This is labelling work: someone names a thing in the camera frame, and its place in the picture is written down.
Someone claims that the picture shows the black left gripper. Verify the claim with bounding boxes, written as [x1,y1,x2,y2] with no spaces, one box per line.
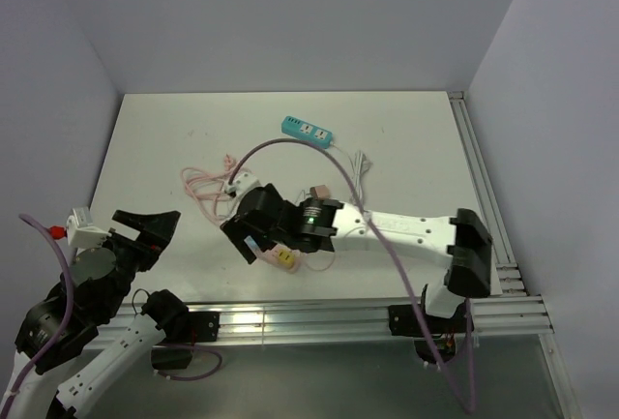
[100,208,181,317]

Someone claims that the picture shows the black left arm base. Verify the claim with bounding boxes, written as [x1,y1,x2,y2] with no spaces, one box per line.
[150,311,222,381]

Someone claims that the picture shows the yellow charger plug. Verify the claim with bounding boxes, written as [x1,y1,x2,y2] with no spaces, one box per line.
[276,250,296,269]

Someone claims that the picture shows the teal power strip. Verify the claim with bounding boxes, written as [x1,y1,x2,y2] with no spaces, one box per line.
[280,116,334,149]

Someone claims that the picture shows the pink power strip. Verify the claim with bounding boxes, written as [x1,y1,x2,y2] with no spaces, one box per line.
[226,224,304,275]

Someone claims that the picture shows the blue charger plug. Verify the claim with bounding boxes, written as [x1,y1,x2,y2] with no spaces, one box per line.
[245,236,260,252]

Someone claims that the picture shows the aluminium frame rail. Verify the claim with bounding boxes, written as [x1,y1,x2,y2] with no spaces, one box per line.
[23,91,581,419]

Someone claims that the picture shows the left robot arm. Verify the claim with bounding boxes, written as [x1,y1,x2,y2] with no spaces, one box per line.
[1,208,189,418]

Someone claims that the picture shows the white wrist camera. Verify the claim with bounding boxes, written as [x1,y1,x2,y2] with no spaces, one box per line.
[223,172,260,197]
[47,207,110,250]

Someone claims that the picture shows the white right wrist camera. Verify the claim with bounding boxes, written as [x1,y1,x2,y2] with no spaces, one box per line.
[223,172,260,197]

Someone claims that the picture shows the pink charger plug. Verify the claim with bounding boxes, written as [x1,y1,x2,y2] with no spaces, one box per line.
[309,185,331,199]

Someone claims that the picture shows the pink power strip cable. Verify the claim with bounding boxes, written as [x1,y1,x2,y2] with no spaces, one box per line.
[180,153,243,234]

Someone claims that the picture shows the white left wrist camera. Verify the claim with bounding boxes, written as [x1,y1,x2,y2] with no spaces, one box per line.
[47,207,110,250]

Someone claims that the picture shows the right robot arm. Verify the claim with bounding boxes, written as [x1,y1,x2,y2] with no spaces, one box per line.
[221,184,493,332]

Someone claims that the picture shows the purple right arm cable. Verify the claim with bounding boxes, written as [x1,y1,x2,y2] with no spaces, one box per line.
[227,136,478,414]

